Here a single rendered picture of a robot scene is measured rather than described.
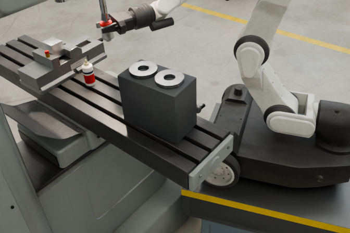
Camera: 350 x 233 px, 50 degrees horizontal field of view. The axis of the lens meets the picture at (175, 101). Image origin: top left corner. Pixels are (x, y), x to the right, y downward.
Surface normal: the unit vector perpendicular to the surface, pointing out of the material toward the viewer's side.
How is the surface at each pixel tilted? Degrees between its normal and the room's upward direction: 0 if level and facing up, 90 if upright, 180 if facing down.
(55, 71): 90
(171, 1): 47
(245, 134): 0
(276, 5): 115
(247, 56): 90
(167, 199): 0
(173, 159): 0
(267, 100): 90
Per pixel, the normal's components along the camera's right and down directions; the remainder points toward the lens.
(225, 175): -0.32, 0.58
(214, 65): -0.04, -0.80
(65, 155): 0.77, 0.36
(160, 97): -0.57, 0.51
